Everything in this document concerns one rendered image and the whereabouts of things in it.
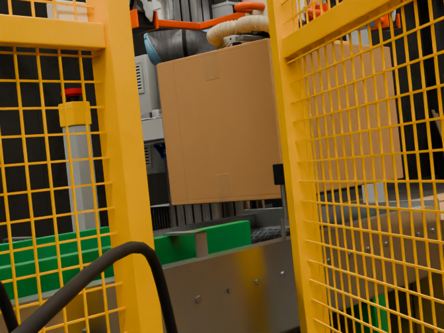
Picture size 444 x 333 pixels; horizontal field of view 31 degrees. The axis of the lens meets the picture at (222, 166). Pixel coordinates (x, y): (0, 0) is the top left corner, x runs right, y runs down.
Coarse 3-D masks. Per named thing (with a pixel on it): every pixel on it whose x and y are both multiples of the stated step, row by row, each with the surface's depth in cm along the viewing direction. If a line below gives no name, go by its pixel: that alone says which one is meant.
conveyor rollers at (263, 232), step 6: (252, 228) 267; (258, 228) 265; (264, 228) 263; (270, 228) 261; (276, 228) 259; (288, 228) 256; (252, 234) 253; (258, 234) 252; (264, 234) 241; (270, 234) 239; (276, 234) 237; (288, 234) 234; (252, 240) 230; (258, 240) 229; (264, 240) 228
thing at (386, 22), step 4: (384, 16) 271; (388, 16) 274; (396, 16) 277; (388, 20) 274; (396, 20) 277; (376, 24) 274; (384, 24) 272; (388, 24) 271; (396, 24) 277; (372, 28) 275; (376, 28) 274; (384, 28) 275; (388, 28) 276
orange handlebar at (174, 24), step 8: (240, 8) 221; (248, 8) 221; (256, 8) 222; (264, 8) 225; (224, 16) 239; (232, 16) 236; (240, 16) 234; (312, 16) 248; (160, 24) 233; (168, 24) 236; (176, 24) 238; (184, 24) 240; (192, 24) 243; (200, 24) 245; (208, 24) 243; (216, 24) 241
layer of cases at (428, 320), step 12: (432, 276) 240; (408, 288) 245; (420, 288) 242; (348, 312) 259; (336, 324) 263; (348, 324) 260; (396, 324) 248; (408, 324) 246; (420, 324) 243; (432, 324) 241
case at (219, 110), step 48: (240, 48) 204; (336, 48) 221; (384, 48) 240; (192, 96) 217; (240, 96) 205; (336, 96) 219; (384, 96) 238; (192, 144) 218; (240, 144) 207; (336, 144) 217; (384, 144) 236; (192, 192) 219; (240, 192) 208
